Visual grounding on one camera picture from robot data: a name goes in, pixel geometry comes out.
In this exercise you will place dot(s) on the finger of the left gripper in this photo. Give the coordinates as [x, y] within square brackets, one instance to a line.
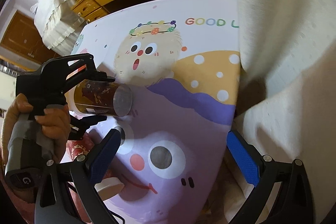
[81, 69]
[80, 126]

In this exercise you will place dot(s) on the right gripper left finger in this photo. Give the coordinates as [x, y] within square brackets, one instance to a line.
[54, 202]

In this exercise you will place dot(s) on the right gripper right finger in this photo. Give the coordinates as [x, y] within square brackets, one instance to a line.
[294, 201]

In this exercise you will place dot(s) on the clear plastic patterned cup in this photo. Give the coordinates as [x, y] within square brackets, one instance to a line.
[100, 98]

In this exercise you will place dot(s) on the tall red paper cup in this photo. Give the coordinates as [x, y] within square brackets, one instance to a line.
[97, 161]

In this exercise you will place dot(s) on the person's left hand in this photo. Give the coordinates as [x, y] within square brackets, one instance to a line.
[55, 125]

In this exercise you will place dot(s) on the brown wooden door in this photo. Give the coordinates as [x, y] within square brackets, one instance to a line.
[22, 37]

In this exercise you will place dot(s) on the lace covered piano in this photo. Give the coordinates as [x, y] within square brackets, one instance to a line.
[58, 26]

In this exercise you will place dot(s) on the white floral curtain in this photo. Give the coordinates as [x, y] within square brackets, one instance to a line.
[286, 101]

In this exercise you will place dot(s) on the cartoon printed tablecloth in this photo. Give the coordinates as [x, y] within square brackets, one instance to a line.
[181, 60]

